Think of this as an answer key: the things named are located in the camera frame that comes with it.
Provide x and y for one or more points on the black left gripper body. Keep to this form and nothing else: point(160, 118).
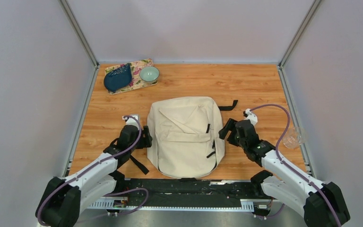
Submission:
point(144, 142)

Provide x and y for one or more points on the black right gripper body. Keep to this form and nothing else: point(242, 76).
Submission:
point(233, 138)

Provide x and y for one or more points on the cream canvas backpack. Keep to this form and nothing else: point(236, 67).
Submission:
point(185, 136)

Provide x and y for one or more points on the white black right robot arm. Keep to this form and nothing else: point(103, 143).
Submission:
point(320, 204)

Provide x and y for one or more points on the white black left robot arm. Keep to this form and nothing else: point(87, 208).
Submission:
point(64, 199)

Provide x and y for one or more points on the floral pattern tray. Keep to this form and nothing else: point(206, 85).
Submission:
point(137, 82)

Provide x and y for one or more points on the clear glass cup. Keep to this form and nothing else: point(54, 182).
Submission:
point(295, 137)

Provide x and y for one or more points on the light green ceramic bowl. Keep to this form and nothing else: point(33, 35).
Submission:
point(149, 74)

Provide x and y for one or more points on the dark blue leaf-shaped dish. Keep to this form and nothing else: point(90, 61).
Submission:
point(118, 78)

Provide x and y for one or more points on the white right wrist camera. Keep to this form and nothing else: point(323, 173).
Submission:
point(249, 115)

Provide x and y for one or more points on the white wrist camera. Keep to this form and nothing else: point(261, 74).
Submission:
point(249, 115)
point(133, 119)

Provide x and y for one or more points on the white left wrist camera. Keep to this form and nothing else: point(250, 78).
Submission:
point(133, 119)

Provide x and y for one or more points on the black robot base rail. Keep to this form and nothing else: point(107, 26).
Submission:
point(194, 193)

